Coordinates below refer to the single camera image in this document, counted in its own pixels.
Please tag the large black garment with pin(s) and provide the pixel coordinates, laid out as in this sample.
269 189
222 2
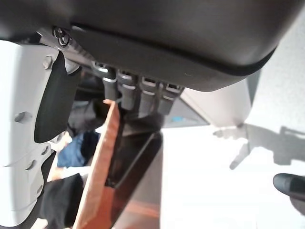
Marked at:
62 200

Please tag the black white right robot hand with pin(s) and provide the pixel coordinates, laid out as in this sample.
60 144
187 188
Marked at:
152 35

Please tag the small black garment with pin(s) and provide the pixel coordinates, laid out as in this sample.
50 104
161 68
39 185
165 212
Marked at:
88 117

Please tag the navy blue garment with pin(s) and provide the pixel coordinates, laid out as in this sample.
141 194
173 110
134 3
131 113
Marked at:
74 152

